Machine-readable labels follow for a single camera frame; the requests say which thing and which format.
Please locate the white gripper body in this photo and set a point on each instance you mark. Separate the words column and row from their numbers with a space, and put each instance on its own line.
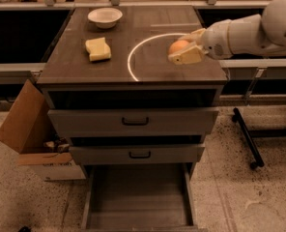
column 214, row 40

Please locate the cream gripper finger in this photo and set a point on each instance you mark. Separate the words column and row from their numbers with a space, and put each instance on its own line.
column 189, row 55
column 194, row 37

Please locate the orange fruit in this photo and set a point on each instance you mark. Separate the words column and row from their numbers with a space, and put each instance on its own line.
column 177, row 46

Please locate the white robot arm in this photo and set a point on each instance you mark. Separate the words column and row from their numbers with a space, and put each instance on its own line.
column 260, row 35

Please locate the top grey drawer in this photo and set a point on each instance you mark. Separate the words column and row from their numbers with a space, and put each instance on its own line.
column 133, row 122

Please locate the grey drawer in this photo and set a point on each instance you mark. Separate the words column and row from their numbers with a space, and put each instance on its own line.
column 133, row 122
column 138, row 154

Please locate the dark wooden drawer cabinet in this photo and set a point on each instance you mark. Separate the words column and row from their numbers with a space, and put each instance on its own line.
column 137, row 76

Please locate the middle grey drawer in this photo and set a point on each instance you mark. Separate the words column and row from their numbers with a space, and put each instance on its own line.
column 138, row 154

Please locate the open bottom drawer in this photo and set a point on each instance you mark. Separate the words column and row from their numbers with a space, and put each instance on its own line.
column 139, row 198

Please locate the white ceramic bowl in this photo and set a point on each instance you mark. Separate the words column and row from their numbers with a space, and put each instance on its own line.
column 105, row 18

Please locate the yellow sponge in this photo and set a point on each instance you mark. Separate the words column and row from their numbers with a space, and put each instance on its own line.
column 98, row 49

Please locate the black wheeled stand base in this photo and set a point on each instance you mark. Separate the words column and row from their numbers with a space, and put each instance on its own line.
column 249, row 136

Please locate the open cardboard box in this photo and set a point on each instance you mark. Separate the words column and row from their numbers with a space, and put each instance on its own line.
column 28, row 131

